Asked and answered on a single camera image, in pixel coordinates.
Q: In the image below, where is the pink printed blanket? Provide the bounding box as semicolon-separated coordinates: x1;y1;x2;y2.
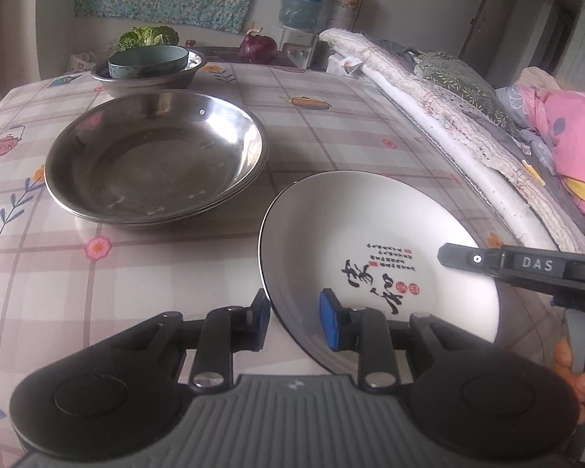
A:
514;66;585;228

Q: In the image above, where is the napa cabbage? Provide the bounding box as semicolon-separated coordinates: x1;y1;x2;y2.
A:
117;25;180;52

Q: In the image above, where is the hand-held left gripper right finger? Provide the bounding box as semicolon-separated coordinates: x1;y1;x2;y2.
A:
320;289;485;394

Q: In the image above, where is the large steel basin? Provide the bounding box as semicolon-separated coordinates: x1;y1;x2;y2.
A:
44;90;270;221

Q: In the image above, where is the rolled floral paper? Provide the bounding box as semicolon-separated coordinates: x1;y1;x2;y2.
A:
329;0;369;33

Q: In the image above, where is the white calligraphy plate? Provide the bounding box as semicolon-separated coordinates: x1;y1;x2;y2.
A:
258;170;520;377

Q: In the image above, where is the steel bowl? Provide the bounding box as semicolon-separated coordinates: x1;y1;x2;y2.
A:
90;49;208;101

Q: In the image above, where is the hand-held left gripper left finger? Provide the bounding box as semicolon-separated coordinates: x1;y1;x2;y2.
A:
109;289;272;392

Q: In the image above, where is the white water dispenser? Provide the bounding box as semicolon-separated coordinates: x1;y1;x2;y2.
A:
279;24;322;70

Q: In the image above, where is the green leaf-print quilt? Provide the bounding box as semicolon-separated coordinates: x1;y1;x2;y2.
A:
414;51;523;138

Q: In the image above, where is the red onion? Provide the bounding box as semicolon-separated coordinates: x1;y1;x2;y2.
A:
238;29;278;63

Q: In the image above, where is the green ceramic bowl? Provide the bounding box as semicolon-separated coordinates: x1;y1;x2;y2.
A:
108;45;190;80

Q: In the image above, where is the grey wardrobe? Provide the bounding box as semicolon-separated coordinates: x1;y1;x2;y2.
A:
461;0;585;94

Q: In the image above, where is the steel plate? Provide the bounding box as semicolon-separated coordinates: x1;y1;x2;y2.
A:
46;156;270;233

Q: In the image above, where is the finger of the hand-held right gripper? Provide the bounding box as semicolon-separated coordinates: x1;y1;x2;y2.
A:
439;243;503;282

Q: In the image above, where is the white plastic bag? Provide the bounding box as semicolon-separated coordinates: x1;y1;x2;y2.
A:
68;51;98;75

